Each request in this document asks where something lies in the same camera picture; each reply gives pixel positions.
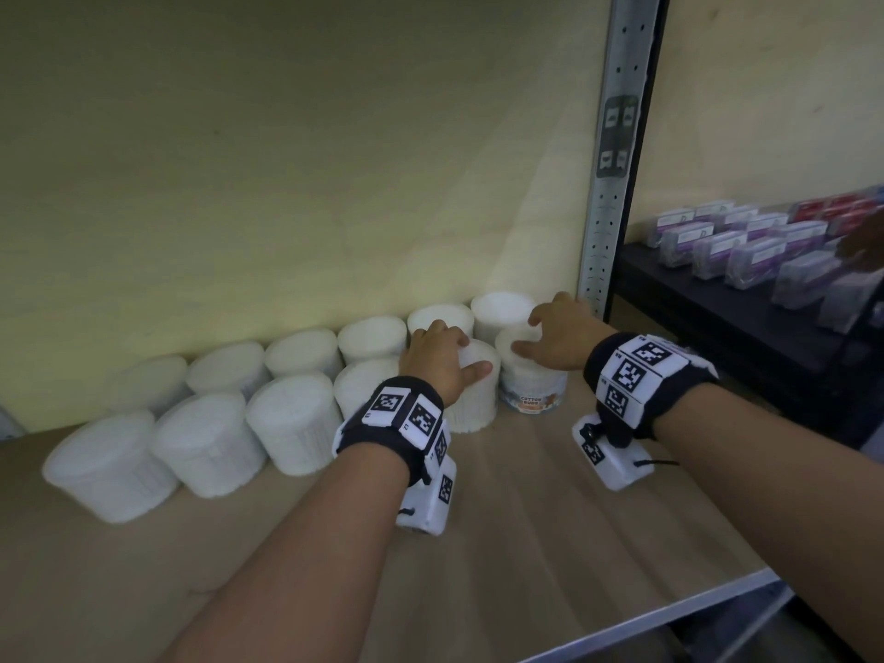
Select person's right hand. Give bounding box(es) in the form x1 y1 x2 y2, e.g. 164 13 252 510
510 291 620 372

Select person's left hand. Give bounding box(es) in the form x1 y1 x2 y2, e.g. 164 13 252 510
399 319 493 408

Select white tub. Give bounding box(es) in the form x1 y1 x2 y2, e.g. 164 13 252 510
441 337 502 434
495 323 570 416

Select group of white cotton-swab tubs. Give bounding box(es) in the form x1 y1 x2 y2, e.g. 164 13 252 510
41 290 539 524

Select grey metal shelf wooden boards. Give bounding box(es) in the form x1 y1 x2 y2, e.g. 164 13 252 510
0 0 796 663

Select person's left forearm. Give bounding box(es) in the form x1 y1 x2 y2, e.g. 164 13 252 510
158 445 413 663

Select person's right forearm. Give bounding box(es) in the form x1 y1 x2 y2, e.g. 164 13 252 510
652 382 884 663

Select black left wristband with markers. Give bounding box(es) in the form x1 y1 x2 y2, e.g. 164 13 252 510
332 376 447 488

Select black wristband with markers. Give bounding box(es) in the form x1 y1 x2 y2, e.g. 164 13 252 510
332 376 447 488
583 331 719 447

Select black right wristband with markers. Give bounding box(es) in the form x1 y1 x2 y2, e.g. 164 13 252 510
583 331 719 447

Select pile of small plastic packets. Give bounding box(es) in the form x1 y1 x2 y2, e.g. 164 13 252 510
648 192 884 336

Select black marker tag plate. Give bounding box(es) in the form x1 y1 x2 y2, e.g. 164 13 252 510
595 94 640 179

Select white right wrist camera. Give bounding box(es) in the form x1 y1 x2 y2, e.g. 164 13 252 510
571 414 656 493

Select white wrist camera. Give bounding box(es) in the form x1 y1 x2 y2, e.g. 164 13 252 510
394 453 459 536
571 414 656 493

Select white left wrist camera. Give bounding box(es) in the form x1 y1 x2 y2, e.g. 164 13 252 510
394 453 459 536

